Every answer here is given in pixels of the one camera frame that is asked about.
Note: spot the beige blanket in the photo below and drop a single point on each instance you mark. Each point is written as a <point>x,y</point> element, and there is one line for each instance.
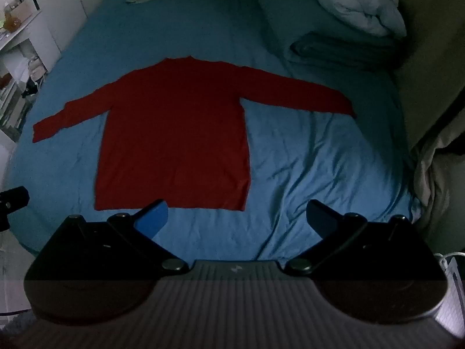
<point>437,174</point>

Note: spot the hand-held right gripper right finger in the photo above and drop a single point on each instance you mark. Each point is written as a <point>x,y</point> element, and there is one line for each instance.
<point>320,218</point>

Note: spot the white bundled duvet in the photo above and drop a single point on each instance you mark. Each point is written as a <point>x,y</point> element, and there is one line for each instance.
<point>358,2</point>

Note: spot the white shelf unit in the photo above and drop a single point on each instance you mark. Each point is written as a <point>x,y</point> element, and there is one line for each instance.
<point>40,43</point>

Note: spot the red long-sleeved sweater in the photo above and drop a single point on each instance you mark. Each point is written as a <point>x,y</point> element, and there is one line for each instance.
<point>174,131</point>

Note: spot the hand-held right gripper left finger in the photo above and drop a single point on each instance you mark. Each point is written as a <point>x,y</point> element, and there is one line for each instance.
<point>155,219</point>

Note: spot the folded grey-blue blanket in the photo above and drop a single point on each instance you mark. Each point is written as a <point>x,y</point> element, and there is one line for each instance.
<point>341,51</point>

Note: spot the glass jar with orange contents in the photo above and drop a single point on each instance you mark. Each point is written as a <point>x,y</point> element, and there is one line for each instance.
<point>15,16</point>

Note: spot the blue bed sheet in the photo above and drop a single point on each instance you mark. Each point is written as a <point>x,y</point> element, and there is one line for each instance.
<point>312,167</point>

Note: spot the white box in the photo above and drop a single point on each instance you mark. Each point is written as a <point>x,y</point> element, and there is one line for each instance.
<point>454,298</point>

